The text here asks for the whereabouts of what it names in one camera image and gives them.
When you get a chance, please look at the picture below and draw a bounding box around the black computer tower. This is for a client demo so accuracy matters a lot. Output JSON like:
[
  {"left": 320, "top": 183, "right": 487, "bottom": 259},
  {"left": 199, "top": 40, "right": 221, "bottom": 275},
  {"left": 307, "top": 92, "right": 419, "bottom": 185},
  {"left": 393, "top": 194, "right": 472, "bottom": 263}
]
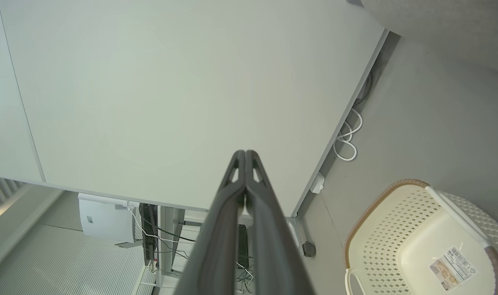
[{"left": 139, "top": 203, "right": 159, "bottom": 268}]

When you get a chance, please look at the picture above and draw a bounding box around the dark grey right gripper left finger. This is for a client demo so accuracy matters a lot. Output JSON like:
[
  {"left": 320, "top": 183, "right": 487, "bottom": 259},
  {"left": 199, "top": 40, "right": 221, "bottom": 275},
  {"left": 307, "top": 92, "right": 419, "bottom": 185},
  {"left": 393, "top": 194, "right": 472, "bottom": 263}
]
[{"left": 174, "top": 150, "right": 246, "bottom": 295}]

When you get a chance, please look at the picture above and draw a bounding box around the white looped cable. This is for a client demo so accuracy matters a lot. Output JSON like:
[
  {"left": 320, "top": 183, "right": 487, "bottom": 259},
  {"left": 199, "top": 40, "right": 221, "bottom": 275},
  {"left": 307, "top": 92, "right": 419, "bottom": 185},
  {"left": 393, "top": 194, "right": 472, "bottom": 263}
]
[{"left": 332, "top": 108, "right": 364, "bottom": 162}]

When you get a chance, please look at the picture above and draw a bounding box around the white desk leg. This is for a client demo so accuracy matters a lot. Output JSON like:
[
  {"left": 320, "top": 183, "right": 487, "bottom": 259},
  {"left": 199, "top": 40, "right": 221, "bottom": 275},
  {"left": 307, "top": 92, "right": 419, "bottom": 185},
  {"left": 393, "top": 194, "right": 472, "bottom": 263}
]
[{"left": 156, "top": 206, "right": 186, "bottom": 288}]

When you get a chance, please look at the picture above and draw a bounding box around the white box appliance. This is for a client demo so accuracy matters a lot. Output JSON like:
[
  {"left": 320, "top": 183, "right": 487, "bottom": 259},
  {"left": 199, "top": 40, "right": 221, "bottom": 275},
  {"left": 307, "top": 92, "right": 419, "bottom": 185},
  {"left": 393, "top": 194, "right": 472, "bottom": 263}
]
[{"left": 77, "top": 193, "right": 140, "bottom": 245}]

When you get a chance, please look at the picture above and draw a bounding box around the white wall socket box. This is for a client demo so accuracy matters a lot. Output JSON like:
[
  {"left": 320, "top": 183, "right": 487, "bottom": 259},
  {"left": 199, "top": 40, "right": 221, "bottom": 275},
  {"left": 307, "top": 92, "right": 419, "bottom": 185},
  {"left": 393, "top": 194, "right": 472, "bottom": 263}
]
[{"left": 309, "top": 172, "right": 326, "bottom": 195}]

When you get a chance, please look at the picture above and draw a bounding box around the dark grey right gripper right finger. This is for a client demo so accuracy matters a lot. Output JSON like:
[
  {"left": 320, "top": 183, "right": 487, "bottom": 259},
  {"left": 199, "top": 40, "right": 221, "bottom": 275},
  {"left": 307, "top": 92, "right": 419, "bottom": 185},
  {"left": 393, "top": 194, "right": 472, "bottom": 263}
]
[{"left": 246, "top": 150, "right": 315, "bottom": 295}]

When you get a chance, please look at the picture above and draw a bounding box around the white slatted radiator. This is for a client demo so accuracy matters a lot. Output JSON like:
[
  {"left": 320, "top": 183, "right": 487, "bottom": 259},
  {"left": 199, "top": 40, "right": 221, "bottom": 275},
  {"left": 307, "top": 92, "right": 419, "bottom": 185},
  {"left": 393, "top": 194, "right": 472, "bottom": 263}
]
[{"left": 0, "top": 175, "right": 33, "bottom": 215}]

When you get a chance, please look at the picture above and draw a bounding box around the printed label sticker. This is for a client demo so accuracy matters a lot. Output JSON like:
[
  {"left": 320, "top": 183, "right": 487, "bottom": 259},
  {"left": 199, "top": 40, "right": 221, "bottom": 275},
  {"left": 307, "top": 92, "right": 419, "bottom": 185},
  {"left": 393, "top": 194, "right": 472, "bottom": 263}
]
[{"left": 429, "top": 246, "right": 478, "bottom": 292}]

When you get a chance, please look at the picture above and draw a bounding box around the thin dark cable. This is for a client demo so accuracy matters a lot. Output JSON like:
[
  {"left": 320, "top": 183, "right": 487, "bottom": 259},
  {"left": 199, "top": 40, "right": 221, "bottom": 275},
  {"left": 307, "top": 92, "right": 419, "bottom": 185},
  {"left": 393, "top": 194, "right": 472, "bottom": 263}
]
[{"left": 355, "top": 71, "right": 375, "bottom": 109}]

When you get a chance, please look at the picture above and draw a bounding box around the cream perforated laundry basket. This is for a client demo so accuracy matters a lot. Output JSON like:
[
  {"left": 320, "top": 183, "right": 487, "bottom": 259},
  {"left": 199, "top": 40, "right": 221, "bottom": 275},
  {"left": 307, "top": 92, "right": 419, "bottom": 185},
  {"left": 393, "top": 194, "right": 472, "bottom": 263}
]
[{"left": 344, "top": 179, "right": 498, "bottom": 295}]

